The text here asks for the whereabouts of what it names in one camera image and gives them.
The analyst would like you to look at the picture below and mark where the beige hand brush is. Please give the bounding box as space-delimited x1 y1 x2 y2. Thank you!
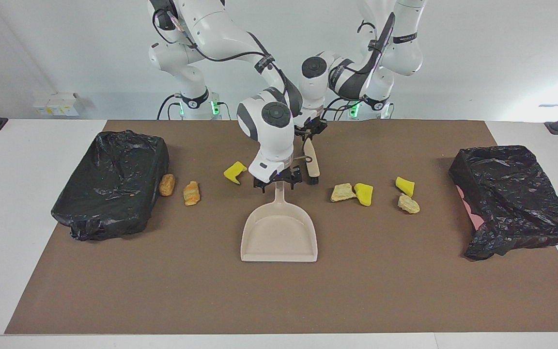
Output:
303 138 321 186

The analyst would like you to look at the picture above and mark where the yellow curved sponge scrap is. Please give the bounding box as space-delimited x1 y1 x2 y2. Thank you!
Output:
223 161 248 186

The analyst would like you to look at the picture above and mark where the pale toast slice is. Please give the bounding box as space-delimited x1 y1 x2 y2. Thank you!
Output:
330 183 357 203

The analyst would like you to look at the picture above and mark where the beige plastic dustpan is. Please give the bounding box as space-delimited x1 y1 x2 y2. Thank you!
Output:
240 183 318 263

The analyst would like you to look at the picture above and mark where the orange striped croissant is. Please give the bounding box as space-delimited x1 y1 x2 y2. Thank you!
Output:
183 180 201 206

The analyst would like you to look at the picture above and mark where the plain yellow sponge block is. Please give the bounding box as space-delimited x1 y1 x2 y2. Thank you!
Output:
354 183 374 207

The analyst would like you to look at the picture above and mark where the brown oval bread roll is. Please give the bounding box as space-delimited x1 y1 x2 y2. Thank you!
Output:
159 174 176 197

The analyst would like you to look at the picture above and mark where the yellow sponge green backing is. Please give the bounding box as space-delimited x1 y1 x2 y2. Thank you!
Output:
395 176 416 198

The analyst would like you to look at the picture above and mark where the pale ridged bread roll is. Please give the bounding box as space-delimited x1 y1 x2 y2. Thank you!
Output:
397 193 420 214

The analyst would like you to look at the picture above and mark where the black plastic trash bag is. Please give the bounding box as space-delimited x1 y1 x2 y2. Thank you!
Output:
50 129 170 242
449 145 558 261

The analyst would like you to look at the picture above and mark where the pink plastic bin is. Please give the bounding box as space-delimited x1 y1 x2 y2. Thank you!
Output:
456 186 486 232

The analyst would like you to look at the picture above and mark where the brown table mat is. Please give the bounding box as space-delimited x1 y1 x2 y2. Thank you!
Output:
4 120 558 335

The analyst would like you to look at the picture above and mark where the white wall outlet box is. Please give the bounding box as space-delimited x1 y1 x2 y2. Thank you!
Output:
46 93 80 117

